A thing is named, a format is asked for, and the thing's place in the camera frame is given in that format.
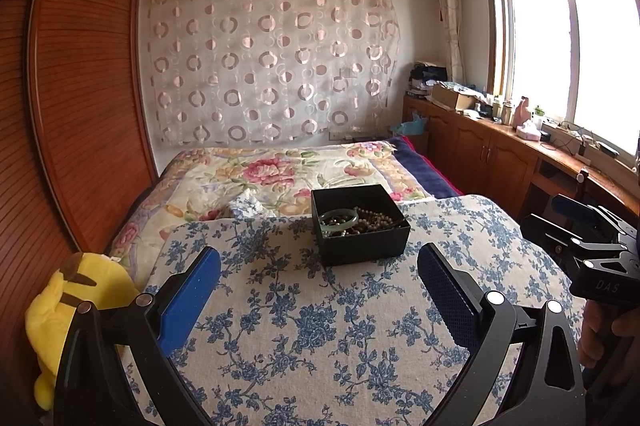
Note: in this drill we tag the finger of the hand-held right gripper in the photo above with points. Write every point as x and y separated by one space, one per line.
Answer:
547 233
575 212

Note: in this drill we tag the sheer curtain with circles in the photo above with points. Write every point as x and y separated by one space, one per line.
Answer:
260 55

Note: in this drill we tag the wooden cabinet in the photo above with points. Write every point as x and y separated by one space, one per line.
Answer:
475 150

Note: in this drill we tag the pile of dark clutter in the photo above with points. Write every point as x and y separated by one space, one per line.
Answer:
425 78

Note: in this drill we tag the navy blanket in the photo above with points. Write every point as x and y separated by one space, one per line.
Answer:
430 176

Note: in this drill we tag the person's right hand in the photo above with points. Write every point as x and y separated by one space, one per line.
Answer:
597 336

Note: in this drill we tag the small blue floral cloth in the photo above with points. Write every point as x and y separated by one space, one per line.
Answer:
250 206

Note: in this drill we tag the pink tissue box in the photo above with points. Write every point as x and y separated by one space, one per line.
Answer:
528 133

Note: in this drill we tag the colourful floral quilt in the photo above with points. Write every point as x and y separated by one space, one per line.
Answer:
260 171

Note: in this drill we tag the window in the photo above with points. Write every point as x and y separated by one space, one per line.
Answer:
565 30

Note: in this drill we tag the blue floral blanket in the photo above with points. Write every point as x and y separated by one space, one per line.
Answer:
325 331

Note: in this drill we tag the pale green jade bangle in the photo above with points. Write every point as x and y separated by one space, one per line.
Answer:
337 227

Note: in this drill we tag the pink bottle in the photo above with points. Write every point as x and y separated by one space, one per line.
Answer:
523 110

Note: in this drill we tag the white power strip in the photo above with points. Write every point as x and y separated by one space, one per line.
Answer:
557 127

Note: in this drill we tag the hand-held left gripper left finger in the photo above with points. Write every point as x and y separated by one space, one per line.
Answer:
192 301

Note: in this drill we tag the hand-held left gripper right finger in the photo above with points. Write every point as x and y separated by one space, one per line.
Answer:
450 301

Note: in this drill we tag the yellow plush toy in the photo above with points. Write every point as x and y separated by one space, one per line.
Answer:
100 276

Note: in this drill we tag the beige side curtain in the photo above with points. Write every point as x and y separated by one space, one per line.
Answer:
450 5

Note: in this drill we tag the black jewelry box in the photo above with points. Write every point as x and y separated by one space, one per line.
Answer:
365 251

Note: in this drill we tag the wooden wardrobe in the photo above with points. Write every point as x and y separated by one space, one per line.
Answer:
85 80

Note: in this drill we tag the cardboard box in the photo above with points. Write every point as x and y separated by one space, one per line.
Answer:
452 98

